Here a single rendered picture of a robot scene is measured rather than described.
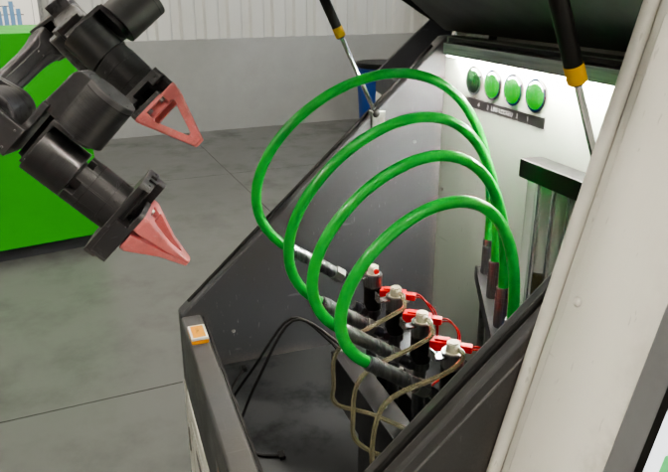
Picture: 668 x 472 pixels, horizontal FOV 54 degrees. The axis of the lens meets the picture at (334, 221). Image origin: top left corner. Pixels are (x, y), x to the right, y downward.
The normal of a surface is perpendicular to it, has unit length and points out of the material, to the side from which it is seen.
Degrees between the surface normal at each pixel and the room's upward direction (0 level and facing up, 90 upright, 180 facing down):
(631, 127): 76
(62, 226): 90
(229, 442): 0
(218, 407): 0
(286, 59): 90
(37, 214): 90
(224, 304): 90
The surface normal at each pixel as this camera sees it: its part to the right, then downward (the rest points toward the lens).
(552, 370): -0.91, -0.11
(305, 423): 0.00, -0.94
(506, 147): -0.94, 0.11
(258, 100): 0.40, 0.31
